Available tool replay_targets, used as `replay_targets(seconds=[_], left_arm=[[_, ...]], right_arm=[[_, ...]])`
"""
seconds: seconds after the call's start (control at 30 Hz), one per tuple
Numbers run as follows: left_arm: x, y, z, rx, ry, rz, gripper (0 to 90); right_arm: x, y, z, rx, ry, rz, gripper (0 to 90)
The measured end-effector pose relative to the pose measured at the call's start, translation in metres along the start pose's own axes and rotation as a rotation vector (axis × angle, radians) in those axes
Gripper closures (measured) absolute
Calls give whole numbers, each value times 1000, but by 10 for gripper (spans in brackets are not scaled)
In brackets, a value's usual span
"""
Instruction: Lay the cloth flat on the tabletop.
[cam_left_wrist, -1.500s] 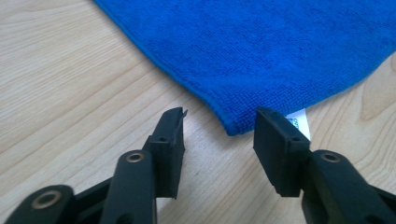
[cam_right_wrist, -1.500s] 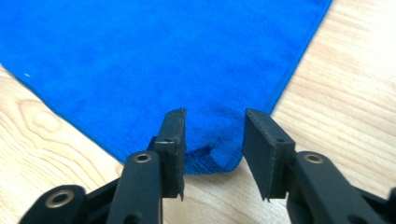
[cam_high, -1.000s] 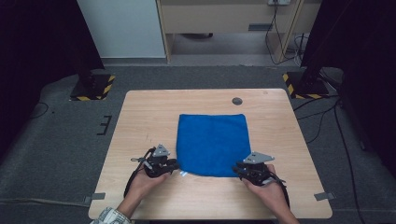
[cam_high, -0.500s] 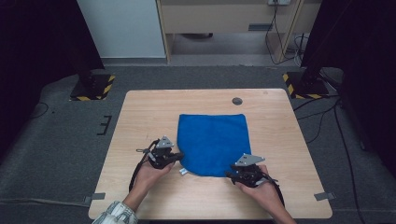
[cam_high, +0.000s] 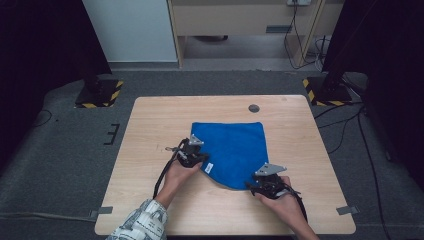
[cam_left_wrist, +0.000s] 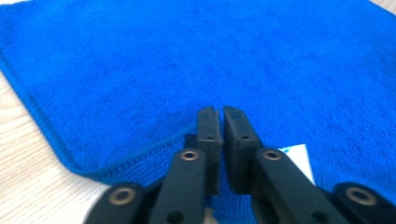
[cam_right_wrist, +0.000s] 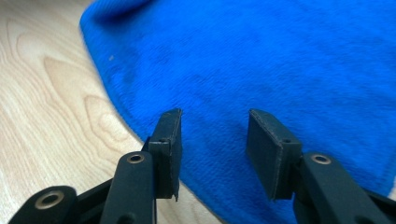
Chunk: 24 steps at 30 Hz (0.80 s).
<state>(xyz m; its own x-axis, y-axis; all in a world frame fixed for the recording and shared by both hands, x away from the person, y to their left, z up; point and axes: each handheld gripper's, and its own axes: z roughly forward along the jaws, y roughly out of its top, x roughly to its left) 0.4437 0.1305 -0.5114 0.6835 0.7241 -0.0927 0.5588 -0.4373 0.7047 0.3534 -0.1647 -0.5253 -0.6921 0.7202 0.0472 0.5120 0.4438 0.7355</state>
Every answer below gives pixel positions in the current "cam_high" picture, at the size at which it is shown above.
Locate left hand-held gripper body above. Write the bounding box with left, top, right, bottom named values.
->
left=176, top=133, right=205, bottom=168

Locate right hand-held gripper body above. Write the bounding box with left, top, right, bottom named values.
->
left=254, top=162, right=299, bottom=200

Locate blue towel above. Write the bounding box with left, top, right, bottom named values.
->
left=190, top=121, right=270, bottom=191

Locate person's right hand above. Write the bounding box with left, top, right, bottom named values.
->
left=254, top=176, right=307, bottom=225

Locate person's left hand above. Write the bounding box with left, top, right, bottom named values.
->
left=159, top=162, right=203, bottom=201

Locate grey tape piece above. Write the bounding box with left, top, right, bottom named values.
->
left=335, top=205, right=361, bottom=216
left=89, top=206, right=114, bottom=221

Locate black yellow-striped stand base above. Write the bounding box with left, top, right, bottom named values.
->
left=302, top=76, right=354, bottom=108
left=74, top=78, right=125, bottom=109

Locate dark object under desk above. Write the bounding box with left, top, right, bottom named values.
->
left=194, top=35, right=229, bottom=43

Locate white cabinet panel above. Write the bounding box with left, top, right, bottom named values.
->
left=82, top=0, right=178, bottom=63

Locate light wooden desk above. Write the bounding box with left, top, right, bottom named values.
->
left=166, top=0, right=344, bottom=69

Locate black curtain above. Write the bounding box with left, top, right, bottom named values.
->
left=321, top=0, right=424, bottom=191
left=0, top=0, right=113, bottom=174

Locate left hand-held gripper black cable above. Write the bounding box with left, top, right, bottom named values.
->
left=152, top=138, right=188, bottom=200

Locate hand-held gripper black cable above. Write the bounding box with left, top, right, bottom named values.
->
left=152, top=138, right=188, bottom=200
left=281, top=181, right=308, bottom=223

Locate right hand-held gripper black cable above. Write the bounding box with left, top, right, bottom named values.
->
left=281, top=181, right=308, bottom=223

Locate long black floor cable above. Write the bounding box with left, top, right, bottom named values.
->
left=356, top=109, right=392, bottom=240

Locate black stand post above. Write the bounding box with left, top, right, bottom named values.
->
left=320, top=39, right=349, bottom=93
left=82, top=64, right=102, bottom=95

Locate white cable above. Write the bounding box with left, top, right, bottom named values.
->
left=312, top=36, right=332, bottom=73

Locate black hanging power cable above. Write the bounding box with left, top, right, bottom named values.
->
left=283, top=3, right=321, bottom=70

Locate thin black floor cable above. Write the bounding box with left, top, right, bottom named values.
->
left=33, top=109, right=53, bottom=128

